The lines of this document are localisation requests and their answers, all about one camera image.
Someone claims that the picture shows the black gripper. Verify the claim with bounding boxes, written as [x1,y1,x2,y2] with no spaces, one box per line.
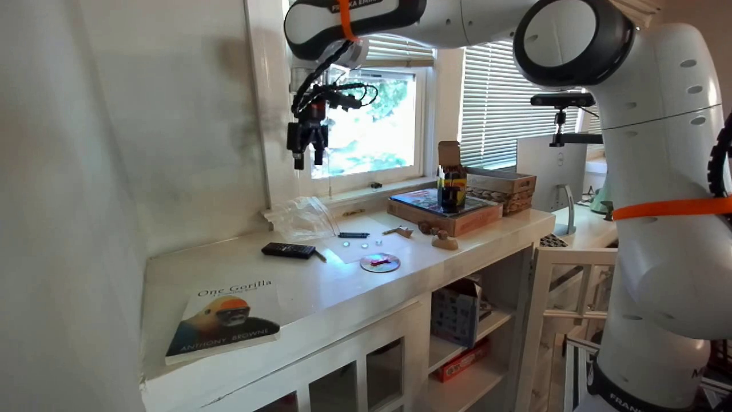
[287,84,360,170]

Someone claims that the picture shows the clear plastic bag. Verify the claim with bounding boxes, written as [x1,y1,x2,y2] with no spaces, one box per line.
[267,197,334,241]

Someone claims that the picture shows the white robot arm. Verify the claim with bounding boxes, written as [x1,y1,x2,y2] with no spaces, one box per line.
[283,0,732,412]

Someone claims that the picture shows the blue marker pen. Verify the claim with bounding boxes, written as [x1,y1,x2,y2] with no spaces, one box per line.
[338,232,370,239]

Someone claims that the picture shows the black remote control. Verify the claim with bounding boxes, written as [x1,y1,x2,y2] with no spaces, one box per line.
[262,242,315,258]

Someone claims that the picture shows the small brown toy piece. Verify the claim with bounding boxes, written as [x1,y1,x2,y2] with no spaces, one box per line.
[382,225,414,239]

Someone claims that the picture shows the wooden tray box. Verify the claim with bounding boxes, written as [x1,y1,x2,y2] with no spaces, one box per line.
[388,187,504,237]

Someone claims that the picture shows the white window blinds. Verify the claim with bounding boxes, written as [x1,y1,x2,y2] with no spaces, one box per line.
[365,35,436,66]

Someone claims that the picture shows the open cardboard box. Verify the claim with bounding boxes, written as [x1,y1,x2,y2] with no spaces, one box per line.
[438,141,461,167]

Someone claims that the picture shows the white cabinet shelf unit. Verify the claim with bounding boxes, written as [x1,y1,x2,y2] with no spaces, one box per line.
[143,211,555,412]

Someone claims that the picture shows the small wooden figurine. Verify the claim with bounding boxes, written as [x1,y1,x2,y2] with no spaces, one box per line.
[432,234,461,250]

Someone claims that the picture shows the woven wooden box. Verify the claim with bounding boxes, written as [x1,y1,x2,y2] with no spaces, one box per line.
[468,174,535,215]

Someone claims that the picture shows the blue storage crate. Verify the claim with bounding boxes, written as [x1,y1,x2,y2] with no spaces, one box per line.
[430,279,481,348]

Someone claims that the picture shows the red box on shelf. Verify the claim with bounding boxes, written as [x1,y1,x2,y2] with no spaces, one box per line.
[432,339,493,383]

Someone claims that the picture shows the black camera on stand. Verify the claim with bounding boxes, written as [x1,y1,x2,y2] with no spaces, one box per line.
[531,92,601,146]

